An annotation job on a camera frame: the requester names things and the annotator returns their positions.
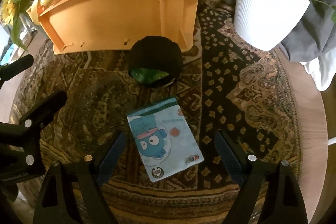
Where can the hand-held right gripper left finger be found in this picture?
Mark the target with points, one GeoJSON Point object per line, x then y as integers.
{"type": "Point", "coordinates": [111, 158]}

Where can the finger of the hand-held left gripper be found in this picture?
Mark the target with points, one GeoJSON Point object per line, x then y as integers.
{"type": "Point", "coordinates": [44, 108]}
{"type": "Point", "coordinates": [15, 67]}

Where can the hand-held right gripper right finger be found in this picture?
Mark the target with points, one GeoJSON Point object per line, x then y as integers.
{"type": "Point", "coordinates": [228, 155]}

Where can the blue cartoon tissue pack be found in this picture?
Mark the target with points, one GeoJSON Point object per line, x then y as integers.
{"type": "Point", "coordinates": [164, 140]}

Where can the orange plastic crate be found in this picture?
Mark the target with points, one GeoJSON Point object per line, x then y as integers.
{"type": "Point", "coordinates": [118, 11]}

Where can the grey ribbed vase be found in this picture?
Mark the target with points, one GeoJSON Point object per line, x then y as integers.
{"type": "Point", "coordinates": [27, 27]}

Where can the patterned brown rug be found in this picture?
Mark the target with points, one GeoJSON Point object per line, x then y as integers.
{"type": "Point", "coordinates": [236, 98]}

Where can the black ball with green patch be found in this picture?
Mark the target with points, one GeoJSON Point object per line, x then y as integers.
{"type": "Point", "coordinates": [155, 56]}

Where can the white sheer curtain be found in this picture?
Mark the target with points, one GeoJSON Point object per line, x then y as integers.
{"type": "Point", "coordinates": [320, 73]}

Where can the white pot green plant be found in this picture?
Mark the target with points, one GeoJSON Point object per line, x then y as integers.
{"type": "Point", "coordinates": [302, 40]}

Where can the white ribbed plant pot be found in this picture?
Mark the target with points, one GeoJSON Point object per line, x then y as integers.
{"type": "Point", "coordinates": [265, 6]}

